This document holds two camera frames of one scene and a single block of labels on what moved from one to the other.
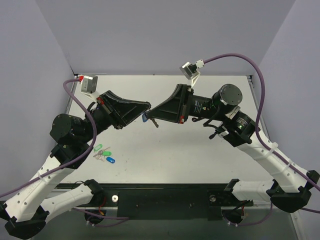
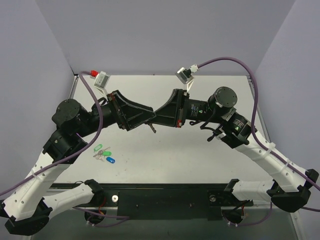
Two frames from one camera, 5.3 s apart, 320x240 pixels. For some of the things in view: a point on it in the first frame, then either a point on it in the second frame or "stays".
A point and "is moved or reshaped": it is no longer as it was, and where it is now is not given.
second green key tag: [107, 153] stays
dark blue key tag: [112, 160] stays
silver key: [154, 122] is moved or reshaped
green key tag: [98, 147] stays
